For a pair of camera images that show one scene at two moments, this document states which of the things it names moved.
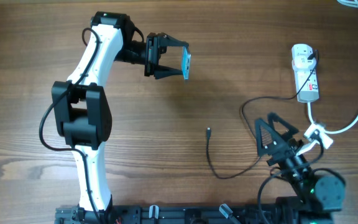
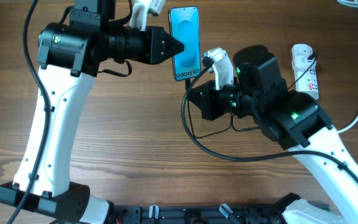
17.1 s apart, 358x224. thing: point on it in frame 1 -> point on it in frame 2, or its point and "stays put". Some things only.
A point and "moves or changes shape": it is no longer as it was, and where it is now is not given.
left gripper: (151, 56) -> (155, 37)
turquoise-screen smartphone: (186, 61) moves or changes shape
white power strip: (306, 82) stays put
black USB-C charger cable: (208, 133) -> (232, 123)
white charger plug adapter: (302, 62) stays put
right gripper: (279, 145) -> (209, 102)
